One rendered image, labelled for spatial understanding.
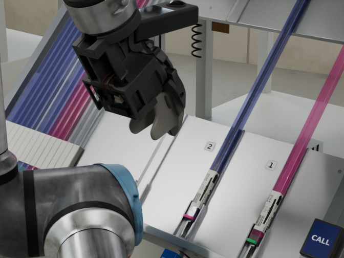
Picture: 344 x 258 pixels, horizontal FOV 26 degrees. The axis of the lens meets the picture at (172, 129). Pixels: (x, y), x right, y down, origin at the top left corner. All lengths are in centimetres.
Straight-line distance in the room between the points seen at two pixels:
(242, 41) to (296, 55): 34
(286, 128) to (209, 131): 67
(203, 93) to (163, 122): 88
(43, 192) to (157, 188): 24
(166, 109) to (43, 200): 19
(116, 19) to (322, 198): 39
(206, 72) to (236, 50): 282
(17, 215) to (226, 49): 376
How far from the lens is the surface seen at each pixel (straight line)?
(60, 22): 146
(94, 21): 83
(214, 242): 106
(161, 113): 94
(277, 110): 192
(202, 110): 184
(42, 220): 96
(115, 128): 124
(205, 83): 181
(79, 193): 95
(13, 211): 96
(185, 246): 105
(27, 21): 542
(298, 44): 447
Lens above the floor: 125
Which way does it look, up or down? 21 degrees down
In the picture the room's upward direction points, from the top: straight up
